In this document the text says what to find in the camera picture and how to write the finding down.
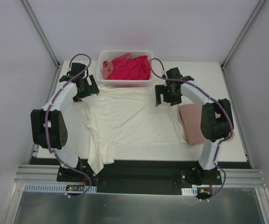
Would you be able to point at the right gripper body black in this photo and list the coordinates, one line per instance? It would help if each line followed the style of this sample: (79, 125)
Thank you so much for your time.
(165, 92)

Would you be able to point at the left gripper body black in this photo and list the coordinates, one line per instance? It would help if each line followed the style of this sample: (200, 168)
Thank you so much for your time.
(87, 89)

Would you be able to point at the cream white t shirt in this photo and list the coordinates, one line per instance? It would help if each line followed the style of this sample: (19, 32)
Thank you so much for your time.
(119, 117)

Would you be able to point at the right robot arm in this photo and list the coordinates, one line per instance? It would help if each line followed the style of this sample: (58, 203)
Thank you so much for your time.
(216, 119)

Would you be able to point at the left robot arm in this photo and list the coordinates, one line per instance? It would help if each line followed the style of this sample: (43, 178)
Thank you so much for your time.
(59, 125)

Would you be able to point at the salmon t shirt in basket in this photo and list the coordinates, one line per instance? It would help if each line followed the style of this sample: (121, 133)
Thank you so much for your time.
(108, 66)

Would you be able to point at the folded pink t shirt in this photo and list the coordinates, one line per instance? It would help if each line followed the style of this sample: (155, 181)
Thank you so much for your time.
(190, 116)

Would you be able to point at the red t shirt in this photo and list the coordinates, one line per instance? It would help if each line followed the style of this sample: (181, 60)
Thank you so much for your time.
(137, 68)

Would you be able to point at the white plastic laundry basket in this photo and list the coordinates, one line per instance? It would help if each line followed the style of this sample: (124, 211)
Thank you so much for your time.
(111, 54)

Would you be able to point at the right aluminium frame post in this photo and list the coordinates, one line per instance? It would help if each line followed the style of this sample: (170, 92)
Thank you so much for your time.
(252, 17)

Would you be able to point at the aluminium frame post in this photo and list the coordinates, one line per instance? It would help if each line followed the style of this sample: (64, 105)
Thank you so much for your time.
(252, 17)
(33, 18)

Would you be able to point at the right white cable duct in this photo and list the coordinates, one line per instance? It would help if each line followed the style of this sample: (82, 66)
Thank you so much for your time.
(189, 191)

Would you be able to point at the white cable duct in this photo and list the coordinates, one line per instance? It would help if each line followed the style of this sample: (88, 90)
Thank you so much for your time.
(189, 191)
(58, 188)

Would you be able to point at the aluminium rail front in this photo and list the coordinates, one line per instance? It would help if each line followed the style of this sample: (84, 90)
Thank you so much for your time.
(245, 178)

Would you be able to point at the left aluminium frame post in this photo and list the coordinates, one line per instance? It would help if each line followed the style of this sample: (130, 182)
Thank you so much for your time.
(33, 18)

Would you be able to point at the left white cable duct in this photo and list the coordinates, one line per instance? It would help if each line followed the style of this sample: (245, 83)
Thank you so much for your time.
(58, 188)

